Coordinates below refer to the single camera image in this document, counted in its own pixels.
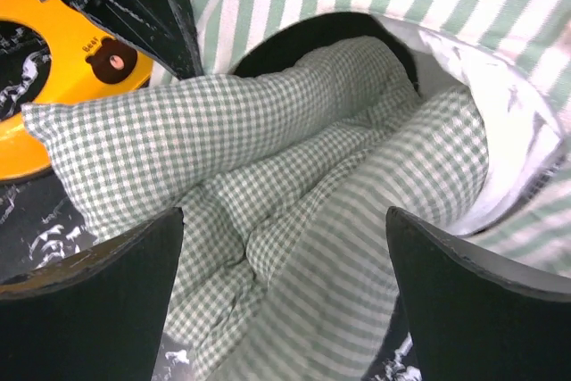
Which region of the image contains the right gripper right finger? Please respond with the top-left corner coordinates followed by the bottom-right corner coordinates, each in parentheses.
top-left (386, 207), bottom-right (570, 380)

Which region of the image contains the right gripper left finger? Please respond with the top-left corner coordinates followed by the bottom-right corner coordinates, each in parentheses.
top-left (1, 208), bottom-right (183, 380)

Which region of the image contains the yellow pet bowl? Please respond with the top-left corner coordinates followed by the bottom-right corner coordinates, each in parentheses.
top-left (1, 0), bottom-right (153, 182)

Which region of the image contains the green checked cushion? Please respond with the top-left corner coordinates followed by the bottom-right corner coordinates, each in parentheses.
top-left (22, 37), bottom-right (488, 380)

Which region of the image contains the striped green pet tent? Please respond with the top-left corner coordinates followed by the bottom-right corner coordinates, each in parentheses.
top-left (158, 0), bottom-right (571, 279)

